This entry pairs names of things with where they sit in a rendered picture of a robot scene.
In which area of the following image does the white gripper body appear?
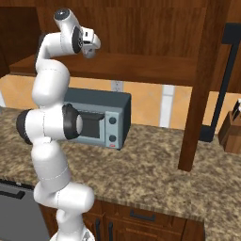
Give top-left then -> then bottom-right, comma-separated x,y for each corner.
82,32 -> 103,60

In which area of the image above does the grey microwave oven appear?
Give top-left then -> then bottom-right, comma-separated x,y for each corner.
63,87 -> 133,152

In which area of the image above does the wooden knife block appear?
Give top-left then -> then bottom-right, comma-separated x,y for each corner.
217,110 -> 241,155

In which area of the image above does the wooden drawer front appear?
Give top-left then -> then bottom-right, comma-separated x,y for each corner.
101,201 -> 188,235

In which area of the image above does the wooden wall cabinet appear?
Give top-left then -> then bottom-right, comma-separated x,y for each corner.
0,0 -> 241,94

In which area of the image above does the white wall socket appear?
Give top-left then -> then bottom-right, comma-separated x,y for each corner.
110,80 -> 124,93

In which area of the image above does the long black cabinet door handle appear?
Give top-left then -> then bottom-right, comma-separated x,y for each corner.
199,23 -> 241,144

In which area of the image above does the black knife handle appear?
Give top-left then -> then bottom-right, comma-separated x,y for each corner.
232,98 -> 241,122

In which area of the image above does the black dishwasher handle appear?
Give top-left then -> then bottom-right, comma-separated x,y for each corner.
0,188 -> 26,201

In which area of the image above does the black drawer handle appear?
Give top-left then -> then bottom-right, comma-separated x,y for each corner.
129,209 -> 157,223

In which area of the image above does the black base cupboard handle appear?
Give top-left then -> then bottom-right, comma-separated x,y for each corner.
107,221 -> 115,241
94,217 -> 102,241

